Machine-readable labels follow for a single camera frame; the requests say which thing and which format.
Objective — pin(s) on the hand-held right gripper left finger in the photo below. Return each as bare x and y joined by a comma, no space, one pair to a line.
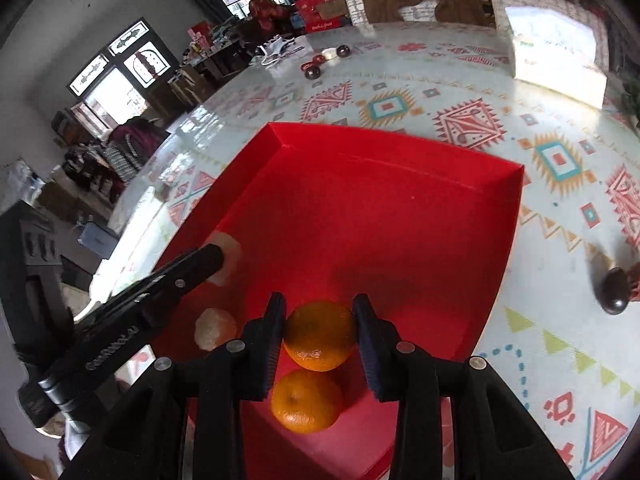
275,340

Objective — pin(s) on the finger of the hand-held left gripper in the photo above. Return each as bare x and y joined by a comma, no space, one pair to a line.
197,267

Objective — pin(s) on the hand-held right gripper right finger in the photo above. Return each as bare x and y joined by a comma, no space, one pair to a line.
367,350

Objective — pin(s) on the orange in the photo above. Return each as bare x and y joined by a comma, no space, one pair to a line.
320,335
306,402

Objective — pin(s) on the red tray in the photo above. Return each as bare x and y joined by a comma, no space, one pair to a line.
375,220

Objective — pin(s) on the dark avocado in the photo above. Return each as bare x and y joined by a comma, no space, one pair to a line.
614,292

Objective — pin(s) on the blue box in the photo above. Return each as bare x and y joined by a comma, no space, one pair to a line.
97,240

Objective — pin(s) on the hanging clothes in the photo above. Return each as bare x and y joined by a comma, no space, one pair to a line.
132,142

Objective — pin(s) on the glass door with window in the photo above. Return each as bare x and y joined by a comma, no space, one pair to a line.
120,60

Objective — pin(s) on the dark round plum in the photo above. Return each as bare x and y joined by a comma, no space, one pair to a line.
313,73
344,51

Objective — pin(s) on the small red object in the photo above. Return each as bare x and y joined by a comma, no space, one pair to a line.
310,62

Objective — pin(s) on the white plastic bag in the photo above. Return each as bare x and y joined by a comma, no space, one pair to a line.
280,47

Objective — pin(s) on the patterned tablecloth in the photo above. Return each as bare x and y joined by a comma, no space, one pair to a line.
400,105

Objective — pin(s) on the small white round container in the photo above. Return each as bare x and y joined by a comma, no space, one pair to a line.
330,53

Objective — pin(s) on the red cardboard box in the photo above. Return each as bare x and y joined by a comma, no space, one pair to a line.
320,12

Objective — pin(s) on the white box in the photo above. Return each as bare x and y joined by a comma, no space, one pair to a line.
555,50

